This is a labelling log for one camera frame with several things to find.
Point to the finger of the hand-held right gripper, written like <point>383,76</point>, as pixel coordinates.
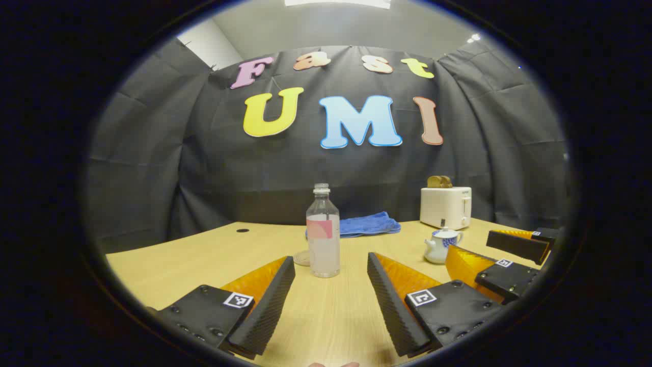
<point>504,280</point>
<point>517,244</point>

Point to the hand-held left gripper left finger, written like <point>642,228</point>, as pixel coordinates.
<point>267,311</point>

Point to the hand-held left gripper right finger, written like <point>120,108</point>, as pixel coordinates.
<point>392,311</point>

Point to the white blue teacup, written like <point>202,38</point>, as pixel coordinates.
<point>437,252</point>

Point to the clear plastic water bottle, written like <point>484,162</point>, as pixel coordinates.
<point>323,244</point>

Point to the white toaster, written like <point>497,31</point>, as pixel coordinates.
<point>445,206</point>

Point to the blue folded towel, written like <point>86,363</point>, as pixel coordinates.
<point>367,224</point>

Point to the brown toast slice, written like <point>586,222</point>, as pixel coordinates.
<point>434,182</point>
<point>447,182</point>

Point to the black backdrop cloth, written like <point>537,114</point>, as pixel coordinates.
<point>204,168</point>

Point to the small ceiling light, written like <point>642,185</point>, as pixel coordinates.
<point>473,38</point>

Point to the ceiling light panel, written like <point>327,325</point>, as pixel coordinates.
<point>336,3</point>

